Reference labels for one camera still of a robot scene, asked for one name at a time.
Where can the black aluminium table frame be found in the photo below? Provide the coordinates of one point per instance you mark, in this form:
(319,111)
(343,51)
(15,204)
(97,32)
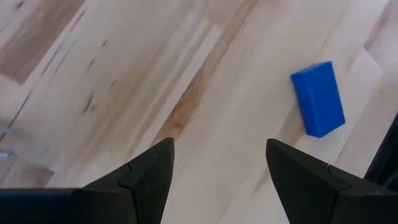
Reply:
(388,161)

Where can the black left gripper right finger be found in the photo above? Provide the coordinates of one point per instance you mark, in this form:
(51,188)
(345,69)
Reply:
(326,199)

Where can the dark blue plastic box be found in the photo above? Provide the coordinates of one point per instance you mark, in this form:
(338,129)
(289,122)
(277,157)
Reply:
(318,99)

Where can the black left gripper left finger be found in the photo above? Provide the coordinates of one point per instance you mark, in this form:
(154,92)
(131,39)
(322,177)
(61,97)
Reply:
(93,205)

